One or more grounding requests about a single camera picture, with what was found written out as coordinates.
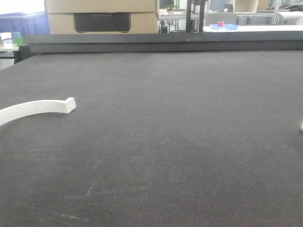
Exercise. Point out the blue plastic crate far left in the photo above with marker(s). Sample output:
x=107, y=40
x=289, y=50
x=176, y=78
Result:
x=25, y=23

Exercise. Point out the large cardboard box with black label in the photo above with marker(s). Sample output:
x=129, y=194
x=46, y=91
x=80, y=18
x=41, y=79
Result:
x=102, y=16

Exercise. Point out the green and blue cup stack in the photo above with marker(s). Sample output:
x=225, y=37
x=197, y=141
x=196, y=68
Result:
x=17, y=38

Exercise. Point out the black raised table edge board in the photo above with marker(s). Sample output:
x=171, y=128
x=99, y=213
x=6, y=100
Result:
x=173, y=42

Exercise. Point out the white curved PVC pipe piece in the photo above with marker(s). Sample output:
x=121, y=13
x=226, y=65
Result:
x=36, y=107

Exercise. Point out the flat blue tray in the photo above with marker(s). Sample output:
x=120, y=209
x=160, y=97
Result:
x=226, y=26

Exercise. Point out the black vertical post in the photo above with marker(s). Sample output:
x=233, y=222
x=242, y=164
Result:
x=195, y=9

